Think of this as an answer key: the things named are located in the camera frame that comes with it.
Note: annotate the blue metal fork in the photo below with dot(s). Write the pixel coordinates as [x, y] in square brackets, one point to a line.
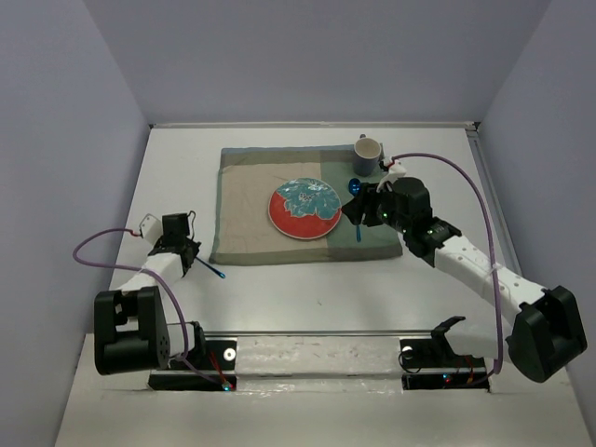
[214, 270]

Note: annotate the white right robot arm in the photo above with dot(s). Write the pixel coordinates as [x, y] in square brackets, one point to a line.
[539, 330]

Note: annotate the blue metal spoon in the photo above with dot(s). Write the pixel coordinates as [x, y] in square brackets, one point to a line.
[354, 187]

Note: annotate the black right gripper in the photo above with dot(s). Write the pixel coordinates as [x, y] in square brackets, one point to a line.
[365, 203]

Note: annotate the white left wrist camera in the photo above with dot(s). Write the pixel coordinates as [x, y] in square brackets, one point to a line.
[149, 229]

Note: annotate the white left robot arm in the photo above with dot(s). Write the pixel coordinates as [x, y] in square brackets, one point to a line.
[130, 328]

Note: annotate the lavender cup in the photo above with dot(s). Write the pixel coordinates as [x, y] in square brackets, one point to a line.
[366, 155]

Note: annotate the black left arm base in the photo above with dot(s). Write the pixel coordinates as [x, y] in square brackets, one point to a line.
[215, 371]

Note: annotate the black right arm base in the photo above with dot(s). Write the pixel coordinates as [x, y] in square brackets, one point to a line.
[431, 364]

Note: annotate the patchwork cloth placemat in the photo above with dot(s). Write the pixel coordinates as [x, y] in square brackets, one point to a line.
[244, 233]

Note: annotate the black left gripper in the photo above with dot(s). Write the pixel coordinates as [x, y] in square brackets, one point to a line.
[194, 248]

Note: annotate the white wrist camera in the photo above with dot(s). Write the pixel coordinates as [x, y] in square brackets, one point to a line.
[393, 170]
[149, 229]

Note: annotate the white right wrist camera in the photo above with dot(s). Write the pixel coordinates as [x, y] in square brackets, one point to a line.
[393, 170]

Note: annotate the red and teal plate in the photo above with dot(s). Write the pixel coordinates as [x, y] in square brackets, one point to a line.
[304, 208]

